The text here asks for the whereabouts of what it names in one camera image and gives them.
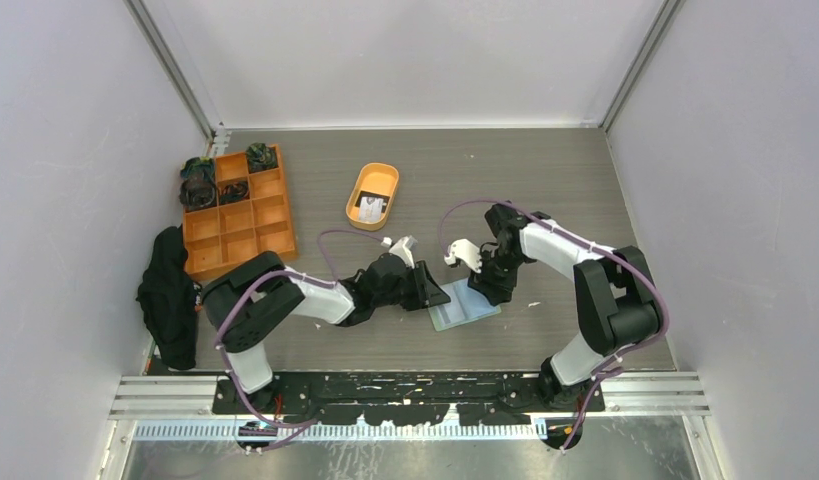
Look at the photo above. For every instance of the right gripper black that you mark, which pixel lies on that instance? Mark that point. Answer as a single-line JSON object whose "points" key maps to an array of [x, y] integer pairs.
{"points": [[490, 285]]}

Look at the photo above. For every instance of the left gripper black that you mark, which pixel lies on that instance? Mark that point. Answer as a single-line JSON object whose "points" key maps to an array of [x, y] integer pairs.
{"points": [[429, 295]]}

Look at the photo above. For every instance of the green card holder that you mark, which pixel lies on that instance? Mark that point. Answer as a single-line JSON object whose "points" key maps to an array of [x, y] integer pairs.
{"points": [[465, 306]]}

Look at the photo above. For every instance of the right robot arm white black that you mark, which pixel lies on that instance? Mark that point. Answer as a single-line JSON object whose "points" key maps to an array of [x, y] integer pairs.
{"points": [[615, 302]]}

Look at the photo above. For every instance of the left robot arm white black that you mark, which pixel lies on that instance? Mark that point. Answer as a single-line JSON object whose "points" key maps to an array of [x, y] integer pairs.
{"points": [[248, 303]]}

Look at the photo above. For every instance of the orange oval tray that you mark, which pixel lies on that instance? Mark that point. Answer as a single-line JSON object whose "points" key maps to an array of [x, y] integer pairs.
{"points": [[377, 178]]}

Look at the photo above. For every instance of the orange compartment organizer box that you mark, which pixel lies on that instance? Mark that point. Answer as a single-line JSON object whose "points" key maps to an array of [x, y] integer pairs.
{"points": [[220, 238]]}

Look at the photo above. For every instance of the dark rolled item top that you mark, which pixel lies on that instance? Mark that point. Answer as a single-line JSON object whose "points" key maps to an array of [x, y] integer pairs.
{"points": [[261, 157]]}

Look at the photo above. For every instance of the dark rolled item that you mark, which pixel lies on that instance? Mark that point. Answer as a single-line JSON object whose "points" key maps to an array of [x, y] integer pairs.
{"points": [[261, 157], [199, 168], [197, 194]]}

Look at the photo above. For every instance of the dark item middle compartment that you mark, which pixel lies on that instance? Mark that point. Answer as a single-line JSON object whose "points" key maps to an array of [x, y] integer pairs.
{"points": [[234, 192]]}

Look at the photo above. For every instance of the dark rolled item left lower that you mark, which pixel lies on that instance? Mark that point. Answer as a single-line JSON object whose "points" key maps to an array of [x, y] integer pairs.
{"points": [[197, 194]]}

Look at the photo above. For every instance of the dark rolled item left upper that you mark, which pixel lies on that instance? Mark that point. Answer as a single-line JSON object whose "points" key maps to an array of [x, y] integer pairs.
{"points": [[199, 168]]}

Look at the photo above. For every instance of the black cloth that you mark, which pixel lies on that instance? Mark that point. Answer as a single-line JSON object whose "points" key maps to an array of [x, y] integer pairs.
{"points": [[169, 300]]}

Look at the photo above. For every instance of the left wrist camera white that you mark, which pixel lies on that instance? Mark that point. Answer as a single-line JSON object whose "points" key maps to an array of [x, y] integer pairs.
{"points": [[402, 248]]}

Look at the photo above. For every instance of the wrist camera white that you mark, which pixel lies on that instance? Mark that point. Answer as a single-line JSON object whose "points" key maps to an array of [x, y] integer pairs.
{"points": [[402, 248], [464, 252]]}

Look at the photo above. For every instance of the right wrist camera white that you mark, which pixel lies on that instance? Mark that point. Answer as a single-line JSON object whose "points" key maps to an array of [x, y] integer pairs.
{"points": [[464, 252]]}

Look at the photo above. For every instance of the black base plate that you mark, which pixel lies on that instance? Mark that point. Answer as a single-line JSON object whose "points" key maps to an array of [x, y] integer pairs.
{"points": [[411, 398]]}

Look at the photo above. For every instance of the white slotted cable duct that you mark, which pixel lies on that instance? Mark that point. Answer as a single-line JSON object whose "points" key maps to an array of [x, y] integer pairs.
{"points": [[241, 429]]}

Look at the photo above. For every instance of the aluminium frame rail right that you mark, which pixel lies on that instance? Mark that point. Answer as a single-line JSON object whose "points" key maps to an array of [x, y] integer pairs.
{"points": [[658, 29]]}

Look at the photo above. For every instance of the aluminium frame rail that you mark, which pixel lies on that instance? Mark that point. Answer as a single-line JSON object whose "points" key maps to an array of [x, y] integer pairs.
{"points": [[160, 32], [658, 29]]}

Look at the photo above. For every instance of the aluminium frame rail left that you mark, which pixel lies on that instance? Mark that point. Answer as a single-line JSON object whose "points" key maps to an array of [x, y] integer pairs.
{"points": [[160, 32]]}

